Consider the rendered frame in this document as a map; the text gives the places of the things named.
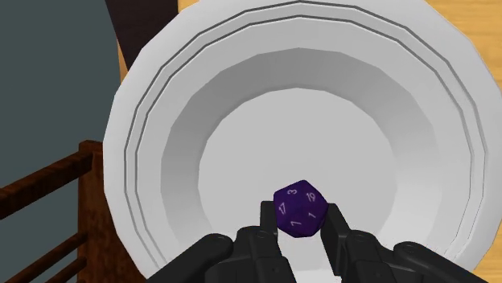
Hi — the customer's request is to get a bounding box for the purple twenty-sided die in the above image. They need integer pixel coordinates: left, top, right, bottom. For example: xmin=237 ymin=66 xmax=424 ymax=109
xmin=273 ymin=179 xmax=330 ymax=239

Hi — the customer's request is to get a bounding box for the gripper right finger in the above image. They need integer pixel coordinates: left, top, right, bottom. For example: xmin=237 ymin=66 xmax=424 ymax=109
xmin=320 ymin=203 xmax=489 ymax=283

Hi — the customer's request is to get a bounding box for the dark brown table leg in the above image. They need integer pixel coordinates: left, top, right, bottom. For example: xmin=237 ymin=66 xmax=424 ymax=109
xmin=104 ymin=0 xmax=179 ymax=72

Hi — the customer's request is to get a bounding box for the brown wooden chair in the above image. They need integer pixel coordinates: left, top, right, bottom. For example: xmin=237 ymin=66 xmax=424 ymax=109
xmin=0 ymin=139 xmax=147 ymax=283

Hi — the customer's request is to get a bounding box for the white plate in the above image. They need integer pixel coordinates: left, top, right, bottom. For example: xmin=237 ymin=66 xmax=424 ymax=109
xmin=102 ymin=0 xmax=502 ymax=283

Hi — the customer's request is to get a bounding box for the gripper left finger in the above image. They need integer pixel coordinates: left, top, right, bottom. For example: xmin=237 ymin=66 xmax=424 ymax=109
xmin=146 ymin=200 xmax=298 ymax=283

